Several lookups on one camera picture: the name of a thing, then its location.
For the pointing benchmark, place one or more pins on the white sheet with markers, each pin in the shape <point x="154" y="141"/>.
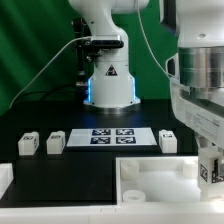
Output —
<point x="111" y="137"/>

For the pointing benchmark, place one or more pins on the black camera stand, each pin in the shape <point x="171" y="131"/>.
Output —
<point x="81" y="30"/>

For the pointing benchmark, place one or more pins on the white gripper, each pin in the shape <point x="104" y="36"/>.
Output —
<point x="205" y="119"/>

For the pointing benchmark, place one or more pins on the black base camera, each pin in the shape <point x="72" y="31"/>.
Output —
<point x="107" y="41"/>

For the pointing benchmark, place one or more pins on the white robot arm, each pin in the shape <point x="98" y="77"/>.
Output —
<point x="197" y="83"/>

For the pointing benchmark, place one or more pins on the white left wall block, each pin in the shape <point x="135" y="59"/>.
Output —
<point x="6" y="177"/>

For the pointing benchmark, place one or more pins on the white front wall bar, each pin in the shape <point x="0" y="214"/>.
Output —
<point x="149" y="213"/>

